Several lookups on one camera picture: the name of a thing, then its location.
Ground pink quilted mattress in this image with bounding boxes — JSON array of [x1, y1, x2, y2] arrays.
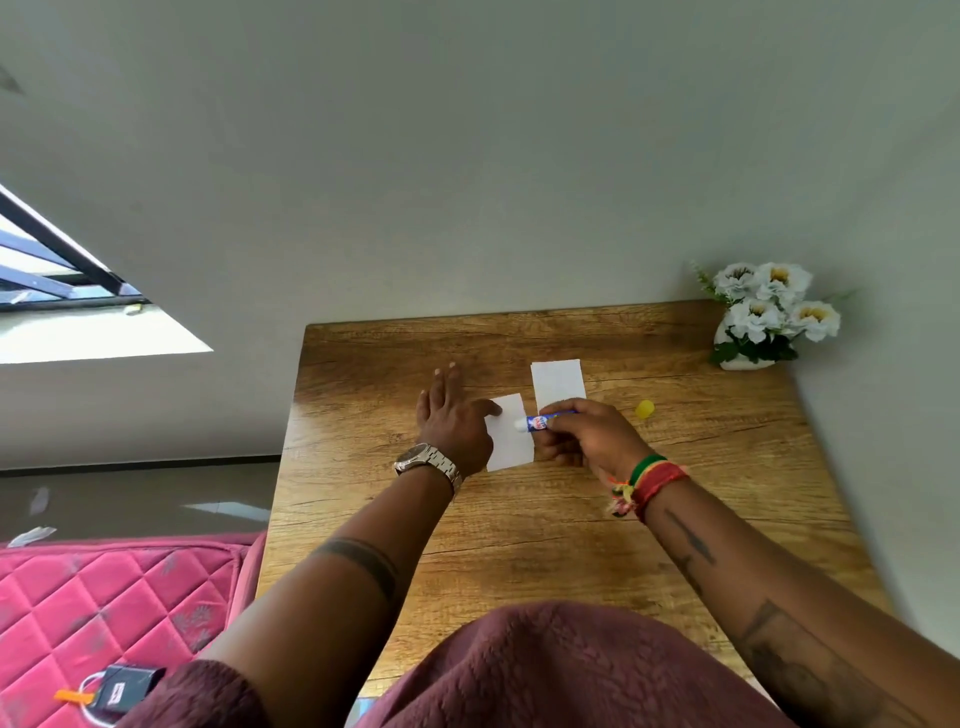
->
[[0, 531, 268, 728]]

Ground blue glue stick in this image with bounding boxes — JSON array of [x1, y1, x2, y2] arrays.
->
[[513, 408, 579, 435]]

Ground red green yellow woven bracelets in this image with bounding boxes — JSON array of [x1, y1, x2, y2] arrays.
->
[[606, 453, 692, 524]]

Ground person's right forearm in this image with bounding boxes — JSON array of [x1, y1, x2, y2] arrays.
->
[[643, 475, 960, 728]]

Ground white flowers in white vase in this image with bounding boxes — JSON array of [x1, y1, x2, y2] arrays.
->
[[690, 260, 843, 372]]

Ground person's left hand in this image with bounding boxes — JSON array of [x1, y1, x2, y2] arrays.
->
[[415, 362, 503, 478]]

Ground black framed window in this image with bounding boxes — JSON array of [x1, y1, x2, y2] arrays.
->
[[0, 182, 152, 314]]

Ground maroon fleece garment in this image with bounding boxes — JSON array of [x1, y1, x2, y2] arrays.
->
[[118, 600, 798, 728]]

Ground white paper piece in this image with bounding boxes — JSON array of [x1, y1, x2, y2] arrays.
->
[[484, 392, 536, 474], [530, 358, 588, 414]]

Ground black pouch with white cord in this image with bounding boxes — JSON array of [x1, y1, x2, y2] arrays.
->
[[78, 663, 168, 727]]

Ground silver wristwatch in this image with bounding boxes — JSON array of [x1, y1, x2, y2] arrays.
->
[[393, 441, 466, 497]]

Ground person's right hand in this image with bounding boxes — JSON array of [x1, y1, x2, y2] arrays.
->
[[533, 399, 653, 486]]

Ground person's left forearm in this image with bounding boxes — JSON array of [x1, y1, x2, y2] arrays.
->
[[198, 466, 456, 728]]

